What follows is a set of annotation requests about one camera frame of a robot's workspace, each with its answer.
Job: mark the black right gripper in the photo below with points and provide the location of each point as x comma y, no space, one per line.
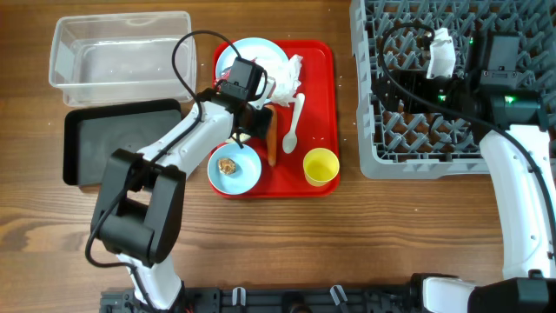
402,89

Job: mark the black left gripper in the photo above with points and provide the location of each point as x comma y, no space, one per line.
261,127

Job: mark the orange carrot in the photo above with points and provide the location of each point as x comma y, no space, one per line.
271,138

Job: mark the white plastic spoon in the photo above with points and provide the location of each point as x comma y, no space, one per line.
290,139

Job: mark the brown food scrap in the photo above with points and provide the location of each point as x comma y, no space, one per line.
226,166

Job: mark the light blue bowl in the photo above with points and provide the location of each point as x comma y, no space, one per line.
247,169

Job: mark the white napkin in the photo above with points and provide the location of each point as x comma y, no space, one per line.
287,80

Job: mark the red snack wrapper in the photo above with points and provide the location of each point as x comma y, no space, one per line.
223,77

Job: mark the yellow plastic cup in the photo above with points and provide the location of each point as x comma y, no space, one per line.
320,166

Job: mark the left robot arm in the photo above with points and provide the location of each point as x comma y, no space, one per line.
138,213

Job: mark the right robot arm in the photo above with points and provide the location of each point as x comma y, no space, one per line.
510,126

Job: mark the grey dishwasher rack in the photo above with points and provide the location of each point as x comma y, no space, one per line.
397,145

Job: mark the black waste tray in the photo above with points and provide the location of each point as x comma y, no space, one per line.
92,135

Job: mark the red plastic tray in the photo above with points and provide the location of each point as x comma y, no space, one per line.
317,127

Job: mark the light blue plate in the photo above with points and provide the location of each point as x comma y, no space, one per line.
261,51

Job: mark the clear plastic bin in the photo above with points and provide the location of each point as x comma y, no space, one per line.
97,60

